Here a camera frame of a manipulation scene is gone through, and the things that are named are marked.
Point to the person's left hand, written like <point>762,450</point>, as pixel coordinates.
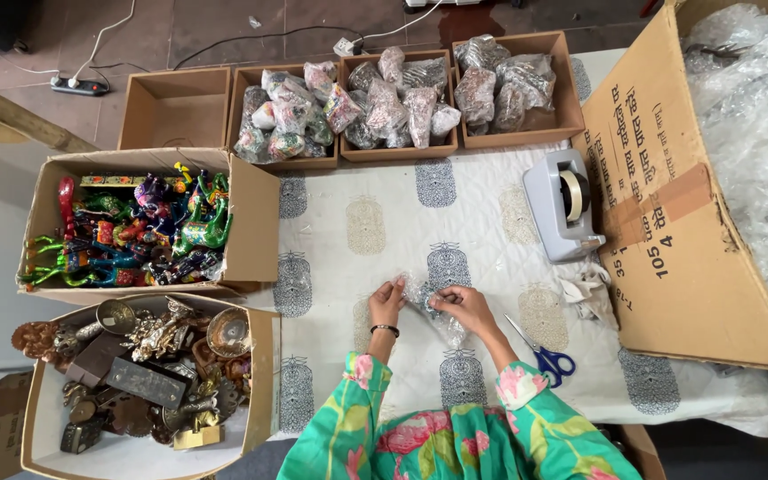
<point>385,306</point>

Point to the person's right hand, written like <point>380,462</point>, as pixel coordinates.
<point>467,308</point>

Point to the person's right fingers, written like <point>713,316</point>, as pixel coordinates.
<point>442,300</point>

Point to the person's left fingers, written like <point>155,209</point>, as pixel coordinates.
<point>397,286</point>

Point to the bubble-wrapped small figurine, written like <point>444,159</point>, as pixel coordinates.
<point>424,297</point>

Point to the white block-printed tablecloth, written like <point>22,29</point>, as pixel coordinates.
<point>477,220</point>

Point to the green floral tunic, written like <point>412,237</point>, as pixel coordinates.
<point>457,433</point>

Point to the grey tape dispenser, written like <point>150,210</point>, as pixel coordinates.
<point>550,213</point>

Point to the cardboard box with painted figurines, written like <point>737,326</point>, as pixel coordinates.
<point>250,226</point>

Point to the beige tape roll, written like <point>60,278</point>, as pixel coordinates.
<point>572,194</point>

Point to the pile of grey wrapped packets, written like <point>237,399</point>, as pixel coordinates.
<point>397,100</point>

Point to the bubble-wrapped brown item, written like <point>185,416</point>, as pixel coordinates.
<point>527,78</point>
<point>482,52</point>
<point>508,109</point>
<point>474,98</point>

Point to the pile of colourful wrapped figurines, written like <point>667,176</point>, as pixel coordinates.
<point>287,113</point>

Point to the large printed cardboard carton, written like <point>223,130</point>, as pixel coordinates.
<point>657,200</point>

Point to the white plug adapter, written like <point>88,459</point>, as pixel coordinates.
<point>343,47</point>

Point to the heap of painted animal figurines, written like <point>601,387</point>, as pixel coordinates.
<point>137,226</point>

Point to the heap of brass metal items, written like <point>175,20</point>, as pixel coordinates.
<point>137,366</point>

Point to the empty brown tray box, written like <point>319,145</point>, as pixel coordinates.
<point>174,110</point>

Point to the cardboard box with metal items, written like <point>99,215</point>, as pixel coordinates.
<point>144,453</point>

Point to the heap of clear bubble wrap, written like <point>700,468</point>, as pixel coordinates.
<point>750,133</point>

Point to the black power strip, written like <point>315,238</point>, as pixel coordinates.
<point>81,86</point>

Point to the wooden plank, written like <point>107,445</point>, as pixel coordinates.
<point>17,113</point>

